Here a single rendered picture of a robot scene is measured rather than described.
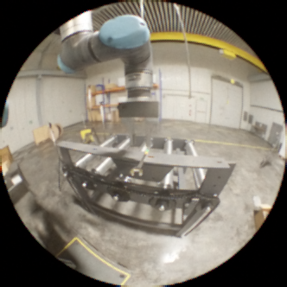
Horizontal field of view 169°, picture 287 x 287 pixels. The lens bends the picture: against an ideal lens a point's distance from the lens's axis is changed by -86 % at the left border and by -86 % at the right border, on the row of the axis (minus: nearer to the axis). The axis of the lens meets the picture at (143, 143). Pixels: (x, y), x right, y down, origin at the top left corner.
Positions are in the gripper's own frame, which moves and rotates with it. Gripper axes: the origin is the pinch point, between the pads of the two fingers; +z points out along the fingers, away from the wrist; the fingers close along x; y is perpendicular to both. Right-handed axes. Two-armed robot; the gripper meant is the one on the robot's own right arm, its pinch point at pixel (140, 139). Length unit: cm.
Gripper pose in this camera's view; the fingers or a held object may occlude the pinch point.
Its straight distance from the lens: 34.4
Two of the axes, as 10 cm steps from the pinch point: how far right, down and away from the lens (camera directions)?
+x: 9.7, 0.8, -2.4
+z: 0.2, 9.2, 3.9
